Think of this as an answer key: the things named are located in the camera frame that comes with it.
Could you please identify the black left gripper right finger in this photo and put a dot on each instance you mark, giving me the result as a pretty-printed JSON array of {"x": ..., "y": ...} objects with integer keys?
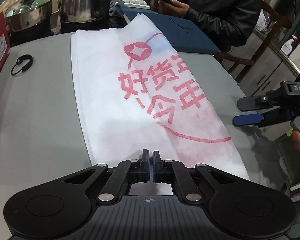
[{"x": 177, "y": 175}]

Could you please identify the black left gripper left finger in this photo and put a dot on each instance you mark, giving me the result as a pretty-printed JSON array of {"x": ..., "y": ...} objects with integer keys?
[{"x": 119, "y": 180}]

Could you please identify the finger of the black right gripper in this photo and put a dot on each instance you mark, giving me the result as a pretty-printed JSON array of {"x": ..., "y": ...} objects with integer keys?
[
  {"x": 259, "y": 102},
  {"x": 273, "y": 117}
]

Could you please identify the white printed shopping bag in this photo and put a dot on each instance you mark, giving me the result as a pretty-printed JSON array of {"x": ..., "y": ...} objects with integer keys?
[{"x": 134, "y": 92}]

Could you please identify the grey wooden cabinet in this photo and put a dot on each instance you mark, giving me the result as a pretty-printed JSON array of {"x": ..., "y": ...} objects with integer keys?
[{"x": 267, "y": 73}]

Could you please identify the white spray bottle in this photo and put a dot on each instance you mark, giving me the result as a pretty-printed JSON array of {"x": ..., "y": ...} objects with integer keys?
[{"x": 287, "y": 46}]

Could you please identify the person in black jacket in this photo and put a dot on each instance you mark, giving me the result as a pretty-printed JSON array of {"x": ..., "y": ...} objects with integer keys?
[{"x": 227, "y": 23}]

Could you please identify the dark blue cloth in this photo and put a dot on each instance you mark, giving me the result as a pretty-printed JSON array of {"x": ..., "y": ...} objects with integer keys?
[{"x": 183, "y": 35}]

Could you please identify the stainless steel kettle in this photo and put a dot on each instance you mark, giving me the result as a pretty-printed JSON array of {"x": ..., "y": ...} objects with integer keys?
[{"x": 84, "y": 15}]

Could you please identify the steel pot with lid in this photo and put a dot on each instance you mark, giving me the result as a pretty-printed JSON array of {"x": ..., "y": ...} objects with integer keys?
[{"x": 23, "y": 14}]

